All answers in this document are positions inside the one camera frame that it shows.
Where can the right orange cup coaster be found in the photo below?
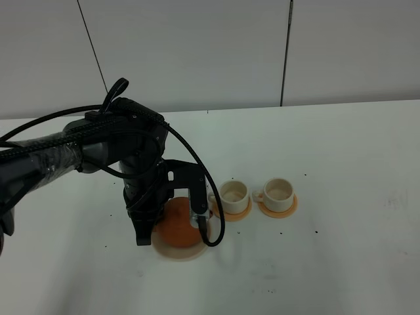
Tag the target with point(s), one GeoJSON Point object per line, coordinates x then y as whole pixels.
{"type": "Point", "coordinates": [279, 215]}

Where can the orange cup coaster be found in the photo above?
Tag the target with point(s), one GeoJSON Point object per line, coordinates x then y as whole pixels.
{"type": "Point", "coordinates": [232, 217]}
{"type": "Point", "coordinates": [279, 215]}

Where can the beige round teapot coaster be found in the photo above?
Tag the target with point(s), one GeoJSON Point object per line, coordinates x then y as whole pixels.
{"type": "Point", "coordinates": [175, 253]}

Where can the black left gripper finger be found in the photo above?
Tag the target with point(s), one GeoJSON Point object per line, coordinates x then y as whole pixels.
{"type": "Point", "coordinates": [143, 229]}

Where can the left white teacup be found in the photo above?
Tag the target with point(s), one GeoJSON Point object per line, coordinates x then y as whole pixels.
{"type": "Point", "coordinates": [234, 197]}

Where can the right white teacup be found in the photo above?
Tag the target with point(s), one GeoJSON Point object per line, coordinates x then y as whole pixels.
{"type": "Point", "coordinates": [277, 195]}

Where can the brown clay teapot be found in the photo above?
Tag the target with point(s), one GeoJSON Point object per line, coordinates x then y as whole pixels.
{"type": "Point", "coordinates": [174, 227]}

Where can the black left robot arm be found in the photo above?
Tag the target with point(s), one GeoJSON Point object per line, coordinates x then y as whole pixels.
{"type": "Point", "coordinates": [126, 140]}

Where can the left orange cup coaster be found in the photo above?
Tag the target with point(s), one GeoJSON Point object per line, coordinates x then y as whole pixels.
{"type": "Point", "coordinates": [232, 217]}

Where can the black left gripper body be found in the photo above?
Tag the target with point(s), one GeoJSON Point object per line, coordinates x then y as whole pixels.
{"type": "Point", "coordinates": [145, 196]}

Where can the white teacup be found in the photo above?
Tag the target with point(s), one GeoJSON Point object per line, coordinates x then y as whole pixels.
{"type": "Point", "coordinates": [234, 197]}
{"type": "Point", "coordinates": [277, 195]}

